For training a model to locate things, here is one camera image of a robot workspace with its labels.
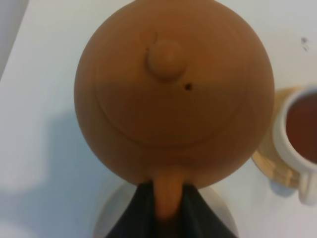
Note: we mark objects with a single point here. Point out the far orange cup coaster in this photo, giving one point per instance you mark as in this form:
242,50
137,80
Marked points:
266,156

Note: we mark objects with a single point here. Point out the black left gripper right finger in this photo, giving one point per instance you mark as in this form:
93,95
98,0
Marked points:
197,219

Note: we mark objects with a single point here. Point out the beige round teapot coaster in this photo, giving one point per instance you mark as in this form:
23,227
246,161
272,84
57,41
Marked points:
116,204

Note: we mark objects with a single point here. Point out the far white teacup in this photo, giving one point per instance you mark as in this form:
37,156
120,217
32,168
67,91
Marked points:
295,139

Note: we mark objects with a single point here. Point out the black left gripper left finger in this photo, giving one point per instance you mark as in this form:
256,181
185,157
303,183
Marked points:
138,219

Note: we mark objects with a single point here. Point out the brown clay teapot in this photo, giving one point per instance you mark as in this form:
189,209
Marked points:
174,92

